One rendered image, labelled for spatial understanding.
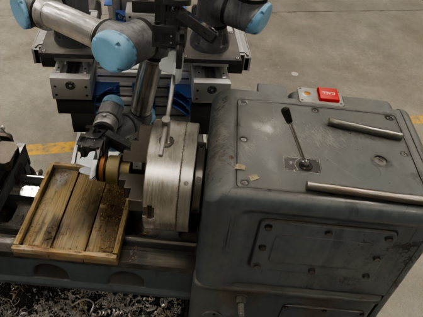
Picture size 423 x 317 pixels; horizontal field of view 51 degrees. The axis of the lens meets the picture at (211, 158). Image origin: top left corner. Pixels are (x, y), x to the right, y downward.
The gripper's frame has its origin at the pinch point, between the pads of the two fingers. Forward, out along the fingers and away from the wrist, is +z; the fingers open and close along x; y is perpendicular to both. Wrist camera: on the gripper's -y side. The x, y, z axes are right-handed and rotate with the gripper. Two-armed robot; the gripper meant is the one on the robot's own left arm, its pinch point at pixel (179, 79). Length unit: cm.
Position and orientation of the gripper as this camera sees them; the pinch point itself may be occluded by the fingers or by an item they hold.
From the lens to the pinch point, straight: 117.4
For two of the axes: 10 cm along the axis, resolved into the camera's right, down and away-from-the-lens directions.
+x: -0.2, 4.5, -8.9
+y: -9.9, -1.0, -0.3
